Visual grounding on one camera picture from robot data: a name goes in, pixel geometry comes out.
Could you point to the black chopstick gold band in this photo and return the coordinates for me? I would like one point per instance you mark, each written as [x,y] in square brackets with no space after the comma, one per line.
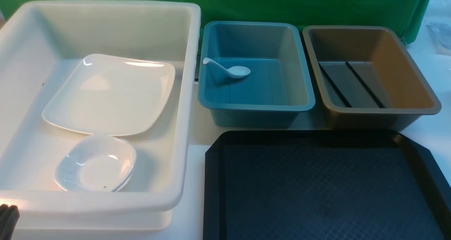
[365,86]
[335,87]

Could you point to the large white square plate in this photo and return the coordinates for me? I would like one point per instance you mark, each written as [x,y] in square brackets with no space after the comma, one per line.
[111,95]

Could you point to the small white dish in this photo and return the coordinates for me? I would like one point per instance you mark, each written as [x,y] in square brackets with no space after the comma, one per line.
[98,163]

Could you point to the white ceramic soup spoon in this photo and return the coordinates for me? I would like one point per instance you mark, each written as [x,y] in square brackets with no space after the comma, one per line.
[234,72]

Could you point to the blue plastic bin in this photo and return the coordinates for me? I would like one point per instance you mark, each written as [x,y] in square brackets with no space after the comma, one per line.
[278,87]

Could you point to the black plastic serving tray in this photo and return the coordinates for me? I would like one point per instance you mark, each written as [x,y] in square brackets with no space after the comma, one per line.
[323,185]

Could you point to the brown plastic bin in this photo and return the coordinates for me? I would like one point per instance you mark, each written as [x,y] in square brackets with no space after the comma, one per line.
[383,62]

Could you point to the large white plastic tub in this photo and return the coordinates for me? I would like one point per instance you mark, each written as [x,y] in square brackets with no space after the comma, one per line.
[41,45]

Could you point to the green backdrop cloth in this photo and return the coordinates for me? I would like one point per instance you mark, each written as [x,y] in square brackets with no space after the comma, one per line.
[404,17]

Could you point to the clear plastic bag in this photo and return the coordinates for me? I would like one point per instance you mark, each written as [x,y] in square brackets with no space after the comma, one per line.
[442,34]

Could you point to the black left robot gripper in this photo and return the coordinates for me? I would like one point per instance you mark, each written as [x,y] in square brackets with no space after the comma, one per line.
[9,216]

